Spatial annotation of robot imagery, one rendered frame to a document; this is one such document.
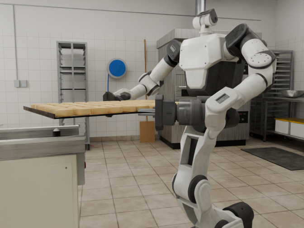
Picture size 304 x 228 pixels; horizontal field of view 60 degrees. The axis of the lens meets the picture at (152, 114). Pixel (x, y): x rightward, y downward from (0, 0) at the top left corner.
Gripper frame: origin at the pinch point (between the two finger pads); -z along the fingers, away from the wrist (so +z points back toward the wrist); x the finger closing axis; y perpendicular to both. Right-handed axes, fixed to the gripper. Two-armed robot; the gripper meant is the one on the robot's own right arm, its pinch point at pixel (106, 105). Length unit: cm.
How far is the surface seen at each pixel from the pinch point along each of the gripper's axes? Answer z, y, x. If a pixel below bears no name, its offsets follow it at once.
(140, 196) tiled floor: 127, -7, -100
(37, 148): -37.4, -13.2, -13.1
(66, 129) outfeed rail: -6.8, -17.4, -11.3
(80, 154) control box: -26.9, -1.8, -17.6
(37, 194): -39, -13, -30
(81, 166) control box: -26.8, -1.6, -22.2
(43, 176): -37.6, -11.3, -23.2
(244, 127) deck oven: 377, 140, -64
